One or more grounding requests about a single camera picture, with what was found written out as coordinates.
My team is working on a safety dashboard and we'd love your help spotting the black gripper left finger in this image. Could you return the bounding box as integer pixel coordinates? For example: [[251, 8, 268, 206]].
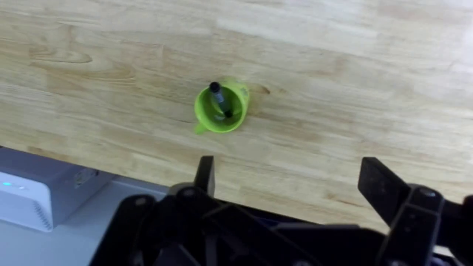
[[90, 155, 297, 266]]

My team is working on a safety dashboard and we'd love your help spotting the white box device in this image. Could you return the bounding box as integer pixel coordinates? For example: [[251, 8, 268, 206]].
[[0, 146, 115, 233]]

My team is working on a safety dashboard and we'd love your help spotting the yellow-green printed mug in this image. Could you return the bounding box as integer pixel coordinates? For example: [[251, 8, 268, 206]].
[[192, 79, 251, 135]]

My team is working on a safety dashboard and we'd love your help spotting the black marker pen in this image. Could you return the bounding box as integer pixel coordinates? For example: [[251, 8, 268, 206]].
[[208, 79, 235, 119]]

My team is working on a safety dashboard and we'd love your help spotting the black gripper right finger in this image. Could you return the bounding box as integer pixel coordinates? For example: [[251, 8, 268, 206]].
[[358, 155, 473, 266]]

